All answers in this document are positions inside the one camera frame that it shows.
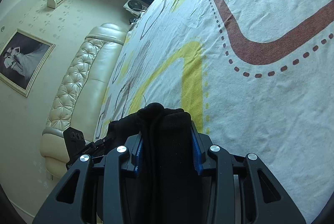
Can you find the black pants with studs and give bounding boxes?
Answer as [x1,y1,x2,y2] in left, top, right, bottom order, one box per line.
[108,103,203,223]

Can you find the cream tufted leather headboard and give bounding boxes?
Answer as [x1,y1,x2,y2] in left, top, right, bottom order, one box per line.
[40,23,128,178]

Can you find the patterned white bed sheet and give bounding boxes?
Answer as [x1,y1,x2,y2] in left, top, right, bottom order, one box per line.
[94,0,333,223]

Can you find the white desk fan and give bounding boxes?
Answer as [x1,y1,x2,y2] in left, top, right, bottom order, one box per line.
[123,0,147,16]

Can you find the framed wall picture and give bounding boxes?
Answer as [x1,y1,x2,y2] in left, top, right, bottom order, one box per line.
[1,29,56,97]

